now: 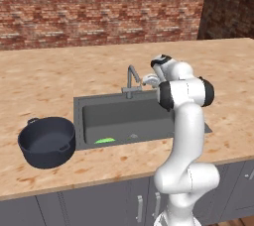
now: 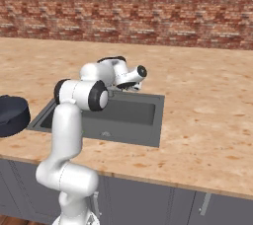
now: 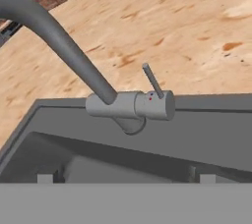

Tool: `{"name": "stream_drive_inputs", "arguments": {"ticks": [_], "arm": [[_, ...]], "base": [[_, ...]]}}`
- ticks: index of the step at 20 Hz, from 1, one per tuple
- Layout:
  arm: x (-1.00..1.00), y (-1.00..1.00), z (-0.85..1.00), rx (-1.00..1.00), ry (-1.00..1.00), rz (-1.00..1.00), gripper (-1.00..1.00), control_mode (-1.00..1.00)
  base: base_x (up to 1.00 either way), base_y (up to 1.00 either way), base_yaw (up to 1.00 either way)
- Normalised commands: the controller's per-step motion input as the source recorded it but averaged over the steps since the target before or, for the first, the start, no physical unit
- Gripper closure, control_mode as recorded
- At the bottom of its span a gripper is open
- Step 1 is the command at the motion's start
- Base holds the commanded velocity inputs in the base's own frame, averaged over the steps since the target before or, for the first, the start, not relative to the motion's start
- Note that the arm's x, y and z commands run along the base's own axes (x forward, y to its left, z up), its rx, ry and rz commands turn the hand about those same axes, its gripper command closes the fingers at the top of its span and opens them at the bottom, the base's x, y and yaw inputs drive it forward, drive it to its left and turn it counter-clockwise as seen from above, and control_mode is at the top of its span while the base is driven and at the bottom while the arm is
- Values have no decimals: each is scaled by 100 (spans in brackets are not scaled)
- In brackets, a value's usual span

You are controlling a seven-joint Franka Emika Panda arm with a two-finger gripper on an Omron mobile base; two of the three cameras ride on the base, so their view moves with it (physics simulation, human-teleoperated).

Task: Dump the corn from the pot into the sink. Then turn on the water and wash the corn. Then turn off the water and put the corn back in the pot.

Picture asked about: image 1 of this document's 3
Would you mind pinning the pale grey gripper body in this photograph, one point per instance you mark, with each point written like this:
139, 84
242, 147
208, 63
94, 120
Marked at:
151, 79

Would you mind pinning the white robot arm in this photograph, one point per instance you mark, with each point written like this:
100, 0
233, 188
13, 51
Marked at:
187, 127

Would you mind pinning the grey sink tap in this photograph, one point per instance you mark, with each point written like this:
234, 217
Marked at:
129, 84

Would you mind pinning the dark grey sink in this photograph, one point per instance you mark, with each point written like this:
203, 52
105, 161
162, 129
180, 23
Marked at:
125, 117

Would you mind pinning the green corn cob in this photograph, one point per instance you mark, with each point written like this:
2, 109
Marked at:
105, 140

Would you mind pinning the dark grey pot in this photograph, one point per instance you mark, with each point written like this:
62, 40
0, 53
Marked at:
46, 144

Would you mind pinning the grey cupboard door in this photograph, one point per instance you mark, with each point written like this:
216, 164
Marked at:
223, 197
150, 203
18, 211
99, 203

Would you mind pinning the grey cupboard drawer front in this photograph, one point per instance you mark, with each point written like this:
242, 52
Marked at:
244, 190

